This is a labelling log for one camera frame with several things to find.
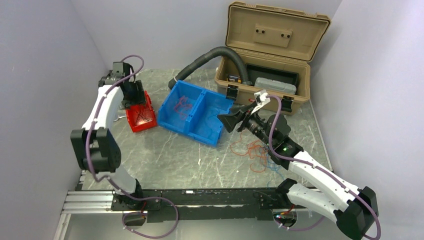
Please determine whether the black tray in toolbox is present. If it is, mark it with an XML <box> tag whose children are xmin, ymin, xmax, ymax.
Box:
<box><xmin>245</xmin><ymin>63</ymin><xmax>299</xmax><ymax>87</ymax></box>

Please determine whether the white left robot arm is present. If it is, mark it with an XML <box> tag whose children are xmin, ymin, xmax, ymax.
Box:
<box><xmin>70</xmin><ymin>60</ymin><xmax>146</xmax><ymax>210</ymax></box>

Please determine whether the blue two-compartment plastic bin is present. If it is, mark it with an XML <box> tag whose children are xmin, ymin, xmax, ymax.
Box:
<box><xmin>156</xmin><ymin>80</ymin><xmax>234</xmax><ymax>147</ymax></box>

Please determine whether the cable bundle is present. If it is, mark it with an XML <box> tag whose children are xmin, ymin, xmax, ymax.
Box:
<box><xmin>230</xmin><ymin>139</ymin><xmax>282</xmax><ymax>180</ymax></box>

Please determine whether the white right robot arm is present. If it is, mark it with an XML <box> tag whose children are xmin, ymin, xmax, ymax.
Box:
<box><xmin>217</xmin><ymin>103</ymin><xmax>381</xmax><ymax>240</ymax></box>

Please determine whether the grey plastic organizer case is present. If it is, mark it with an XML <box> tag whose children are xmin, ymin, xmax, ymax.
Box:
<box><xmin>254</xmin><ymin>77</ymin><xmax>297</xmax><ymax>95</ymax></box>

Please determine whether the grey corrugated hose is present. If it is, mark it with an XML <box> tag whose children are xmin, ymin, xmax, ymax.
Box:
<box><xmin>167</xmin><ymin>45</ymin><xmax>250</xmax><ymax>91</ymax></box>

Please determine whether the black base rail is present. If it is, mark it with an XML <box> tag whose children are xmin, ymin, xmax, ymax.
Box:
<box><xmin>110</xmin><ymin>187</ymin><xmax>293</xmax><ymax>223</ymax></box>

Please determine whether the tan plastic toolbox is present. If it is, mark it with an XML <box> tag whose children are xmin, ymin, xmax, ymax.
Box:
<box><xmin>225</xmin><ymin>1</ymin><xmax>331</xmax><ymax>115</ymax></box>

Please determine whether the orange cable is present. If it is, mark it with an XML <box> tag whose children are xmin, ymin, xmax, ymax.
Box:
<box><xmin>172</xmin><ymin>96</ymin><xmax>195</xmax><ymax>122</ymax></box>

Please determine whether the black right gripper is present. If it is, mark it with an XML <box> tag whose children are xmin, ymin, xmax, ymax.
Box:
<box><xmin>217</xmin><ymin>101</ymin><xmax>274</xmax><ymax>147</ymax></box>

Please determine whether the red plastic bin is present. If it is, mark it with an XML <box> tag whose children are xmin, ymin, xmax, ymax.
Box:
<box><xmin>125</xmin><ymin>91</ymin><xmax>158</xmax><ymax>133</ymax></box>

